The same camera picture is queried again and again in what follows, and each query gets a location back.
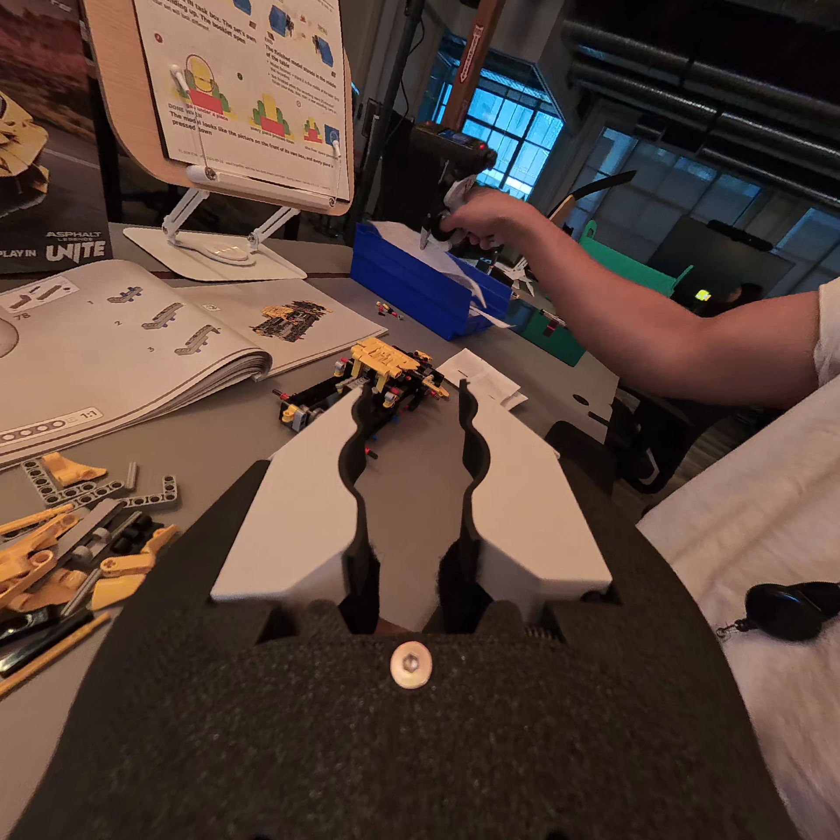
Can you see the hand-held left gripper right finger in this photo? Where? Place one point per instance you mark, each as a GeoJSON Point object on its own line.
{"type": "Point", "coordinates": [538, 518]}

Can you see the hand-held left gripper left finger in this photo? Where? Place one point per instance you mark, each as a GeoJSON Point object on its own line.
{"type": "Point", "coordinates": [289, 525]}

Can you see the white printed paper bag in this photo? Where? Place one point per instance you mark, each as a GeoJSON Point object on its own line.
{"type": "Point", "coordinates": [485, 380]}
{"type": "Point", "coordinates": [492, 318]}
{"type": "Point", "coordinates": [400, 236]}

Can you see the blue plastic bin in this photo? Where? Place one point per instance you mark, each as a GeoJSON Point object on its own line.
{"type": "Point", "coordinates": [407, 289]}

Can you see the yellow black toy brick car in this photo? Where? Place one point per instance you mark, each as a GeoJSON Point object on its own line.
{"type": "Point", "coordinates": [387, 361]}

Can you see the green box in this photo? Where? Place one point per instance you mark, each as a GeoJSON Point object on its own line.
{"type": "Point", "coordinates": [623, 269]}

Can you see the instruction booklet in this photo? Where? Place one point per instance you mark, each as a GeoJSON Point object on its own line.
{"type": "Point", "coordinates": [98, 367]}

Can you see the person's right forearm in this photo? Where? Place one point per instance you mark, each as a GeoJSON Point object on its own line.
{"type": "Point", "coordinates": [656, 328]}

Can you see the grey desk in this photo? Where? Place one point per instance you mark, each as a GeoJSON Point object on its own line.
{"type": "Point", "coordinates": [216, 446]}

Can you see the person's right hand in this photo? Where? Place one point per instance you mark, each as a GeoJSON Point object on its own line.
{"type": "Point", "coordinates": [492, 210]}

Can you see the black office chair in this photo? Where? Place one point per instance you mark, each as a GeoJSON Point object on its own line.
{"type": "Point", "coordinates": [649, 433]}

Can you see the person's white clothing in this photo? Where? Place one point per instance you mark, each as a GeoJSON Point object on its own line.
{"type": "Point", "coordinates": [754, 525]}

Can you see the pile of loose brick parts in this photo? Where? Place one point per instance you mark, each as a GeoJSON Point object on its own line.
{"type": "Point", "coordinates": [65, 558]}

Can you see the white document stand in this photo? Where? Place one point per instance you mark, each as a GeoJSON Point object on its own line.
{"type": "Point", "coordinates": [216, 262]}

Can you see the black monitor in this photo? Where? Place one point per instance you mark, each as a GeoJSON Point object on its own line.
{"type": "Point", "coordinates": [722, 256]}

